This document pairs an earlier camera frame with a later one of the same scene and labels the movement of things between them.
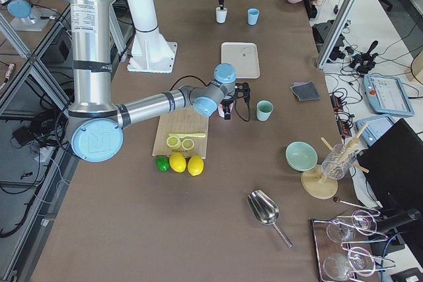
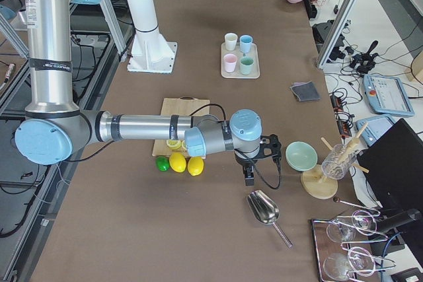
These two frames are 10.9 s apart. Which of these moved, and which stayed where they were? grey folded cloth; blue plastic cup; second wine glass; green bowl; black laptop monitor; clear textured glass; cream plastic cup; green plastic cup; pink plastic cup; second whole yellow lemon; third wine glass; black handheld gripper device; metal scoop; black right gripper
Moved: pink plastic cup; black right gripper; cream plastic cup; green plastic cup; blue plastic cup
Stayed: green bowl; third wine glass; second wine glass; black laptop monitor; black handheld gripper device; second whole yellow lemon; clear textured glass; metal scoop; grey folded cloth
